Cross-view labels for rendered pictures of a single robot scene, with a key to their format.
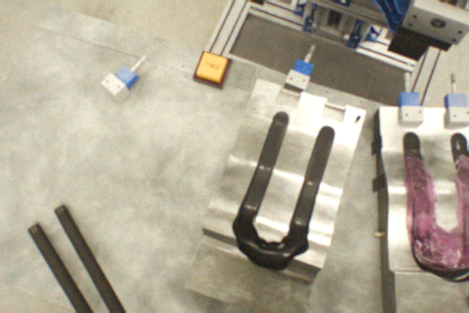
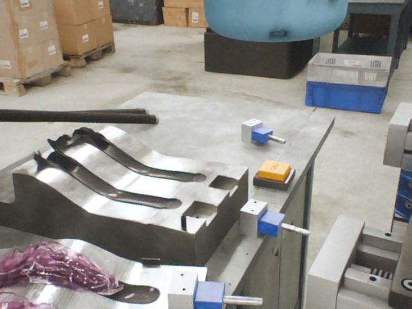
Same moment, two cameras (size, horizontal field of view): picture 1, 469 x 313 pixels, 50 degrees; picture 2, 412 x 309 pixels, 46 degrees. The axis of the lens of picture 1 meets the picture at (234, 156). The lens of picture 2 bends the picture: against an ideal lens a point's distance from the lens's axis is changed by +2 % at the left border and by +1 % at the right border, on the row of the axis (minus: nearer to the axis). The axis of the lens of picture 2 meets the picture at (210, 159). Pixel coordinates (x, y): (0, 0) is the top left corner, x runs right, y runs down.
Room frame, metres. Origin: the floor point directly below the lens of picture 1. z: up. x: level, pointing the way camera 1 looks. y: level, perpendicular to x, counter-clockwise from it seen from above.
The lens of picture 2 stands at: (0.40, -0.95, 1.33)
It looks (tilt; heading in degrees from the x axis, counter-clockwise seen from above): 26 degrees down; 89
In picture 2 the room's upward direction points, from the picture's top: 1 degrees counter-clockwise
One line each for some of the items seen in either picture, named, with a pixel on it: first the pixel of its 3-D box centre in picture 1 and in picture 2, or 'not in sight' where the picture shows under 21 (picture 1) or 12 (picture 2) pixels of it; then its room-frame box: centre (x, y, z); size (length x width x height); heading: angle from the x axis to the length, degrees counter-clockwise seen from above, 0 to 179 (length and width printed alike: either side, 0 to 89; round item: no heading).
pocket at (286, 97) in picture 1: (288, 100); (223, 190); (0.43, -0.14, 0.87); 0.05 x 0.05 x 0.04; 65
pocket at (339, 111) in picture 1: (332, 113); (200, 219); (0.39, -0.24, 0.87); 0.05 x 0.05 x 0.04; 65
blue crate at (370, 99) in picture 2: not in sight; (346, 89); (1.60, 2.86, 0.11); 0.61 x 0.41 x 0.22; 154
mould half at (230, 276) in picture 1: (277, 197); (112, 183); (0.21, -0.09, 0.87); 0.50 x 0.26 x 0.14; 155
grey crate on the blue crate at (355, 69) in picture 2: not in sight; (349, 69); (1.60, 2.86, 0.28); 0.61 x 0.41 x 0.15; 154
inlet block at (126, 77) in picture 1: (128, 74); (265, 135); (0.56, 0.24, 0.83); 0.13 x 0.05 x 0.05; 133
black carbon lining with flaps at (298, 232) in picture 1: (286, 187); (113, 165); (0.22, -0.10, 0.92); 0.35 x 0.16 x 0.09; 155
